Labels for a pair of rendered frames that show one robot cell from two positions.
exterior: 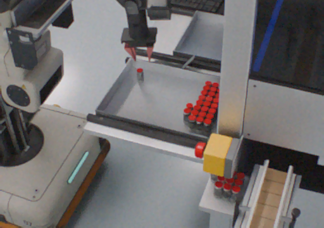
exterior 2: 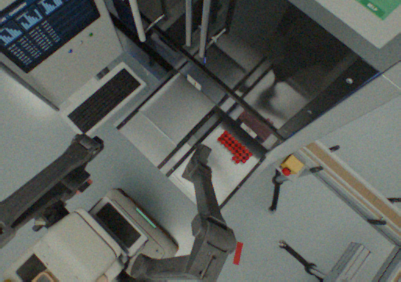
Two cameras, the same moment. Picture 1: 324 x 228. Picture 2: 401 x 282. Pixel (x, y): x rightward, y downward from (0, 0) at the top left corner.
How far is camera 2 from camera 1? 127 cm
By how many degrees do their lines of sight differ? 46
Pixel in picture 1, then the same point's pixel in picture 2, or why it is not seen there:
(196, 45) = (169, 125)
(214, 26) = (154, 104)
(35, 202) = (166, 253)
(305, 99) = not seen: hidden behind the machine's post
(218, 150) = (298, 165)
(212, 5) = (117, 90)
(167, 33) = (147, 138)
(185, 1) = (102, 105)
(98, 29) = not seen: outside the picture
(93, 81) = not seen: hidden behind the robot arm
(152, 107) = (217, 177)
